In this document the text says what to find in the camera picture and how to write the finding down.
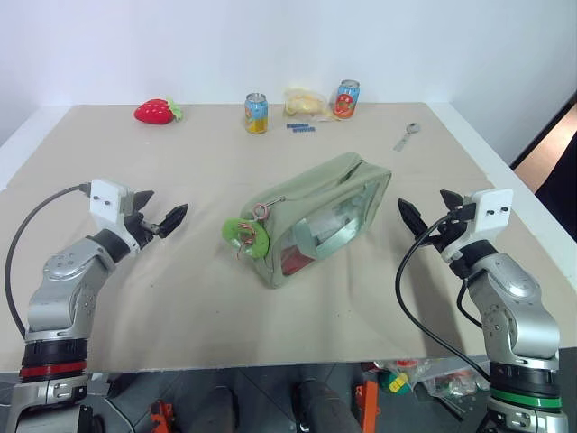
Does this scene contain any green zippered pouch bag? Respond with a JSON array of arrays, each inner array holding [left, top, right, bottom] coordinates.
[[238, 152, 393, 290]]

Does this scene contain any blue yellow drink can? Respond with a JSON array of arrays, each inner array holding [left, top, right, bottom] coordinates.
[[243, 91, 269, 135]]

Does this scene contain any black fabric shape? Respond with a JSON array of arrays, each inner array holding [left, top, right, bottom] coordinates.
[[533, 115, 577, 232]]

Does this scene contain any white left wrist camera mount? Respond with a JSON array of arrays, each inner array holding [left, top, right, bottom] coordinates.
[[88, 179, 141, 256]]

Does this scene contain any orange blue drink can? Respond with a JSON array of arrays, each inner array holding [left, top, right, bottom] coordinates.
[[332, 78, 362, 120]]

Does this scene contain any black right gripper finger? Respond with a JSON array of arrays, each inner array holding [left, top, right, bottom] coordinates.
[[397, 197, 428, 238], [439, 189, 464, 212]]

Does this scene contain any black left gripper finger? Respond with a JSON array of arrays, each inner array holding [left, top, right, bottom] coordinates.
[[133, 189, 156, 212], [157, 203, 190, 239]]

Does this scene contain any green plush zipper charm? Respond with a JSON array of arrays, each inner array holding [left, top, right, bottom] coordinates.
[[219, 201, 272, 263]]

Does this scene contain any dark rounded shape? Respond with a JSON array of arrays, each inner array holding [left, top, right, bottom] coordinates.
[[291, 377, 362, 433]]

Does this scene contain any orange black tool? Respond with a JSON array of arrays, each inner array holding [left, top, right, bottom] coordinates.
[[150, 398, 178, 433], [354, 380, 382, 433]]

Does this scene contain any green yellow toy ball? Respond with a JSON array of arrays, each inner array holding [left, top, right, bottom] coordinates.
[[378, 368, 410, 395]]

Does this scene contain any clear bag of toys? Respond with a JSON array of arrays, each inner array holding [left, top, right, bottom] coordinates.
[[372, 357, 491, 410]]

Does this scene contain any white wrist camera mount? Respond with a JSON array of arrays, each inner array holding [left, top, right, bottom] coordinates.
[[441, 188, 515, 263], [88, 179, 141, 256]]

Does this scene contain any beige tablecloth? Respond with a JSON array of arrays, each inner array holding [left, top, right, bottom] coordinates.
[[0, 102, 577, 376]]

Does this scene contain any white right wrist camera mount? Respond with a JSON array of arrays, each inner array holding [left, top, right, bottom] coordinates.
[[441, 188, 515, 263]]

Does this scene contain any grey left arm cable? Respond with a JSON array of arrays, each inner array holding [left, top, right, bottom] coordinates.
[[3, 181, 92, 340]]

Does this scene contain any silver metal spoon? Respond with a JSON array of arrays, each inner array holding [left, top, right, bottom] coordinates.
[[392, 121, 423, 152]]

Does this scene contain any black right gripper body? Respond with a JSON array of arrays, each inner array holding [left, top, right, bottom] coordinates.
[[423, 203, 478, 253]]

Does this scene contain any clear bag of chips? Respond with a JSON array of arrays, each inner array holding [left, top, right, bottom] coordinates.
[[282, 86, 342, 124]]

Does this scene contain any red strawberry plush toy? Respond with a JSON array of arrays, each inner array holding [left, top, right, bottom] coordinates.
[[133, 96, 184, 125]]

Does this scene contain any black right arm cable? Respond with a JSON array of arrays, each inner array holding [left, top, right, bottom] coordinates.
[[394, 211, 492, 382]]

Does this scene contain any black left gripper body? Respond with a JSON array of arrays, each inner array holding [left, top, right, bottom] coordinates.
[[121, 207, 164, 247]]

